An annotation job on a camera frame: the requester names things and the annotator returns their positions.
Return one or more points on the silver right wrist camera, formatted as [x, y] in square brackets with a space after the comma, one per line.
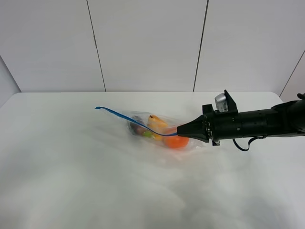
[221, 103]

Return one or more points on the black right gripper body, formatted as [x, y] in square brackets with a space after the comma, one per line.
[221, 125]

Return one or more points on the orange fruit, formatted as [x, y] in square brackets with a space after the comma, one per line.
[175, 141]

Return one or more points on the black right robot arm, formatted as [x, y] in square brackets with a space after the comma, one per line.
[282, 120]

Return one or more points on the purple eggplant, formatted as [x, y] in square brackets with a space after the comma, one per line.
[134, 128]

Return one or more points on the yellow pear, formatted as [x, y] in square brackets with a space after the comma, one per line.
[157, 125]

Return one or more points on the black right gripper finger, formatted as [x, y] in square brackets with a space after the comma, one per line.
[195, 129]

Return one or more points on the clear zip bag blue seal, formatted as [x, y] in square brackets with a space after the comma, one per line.
[145, 132]

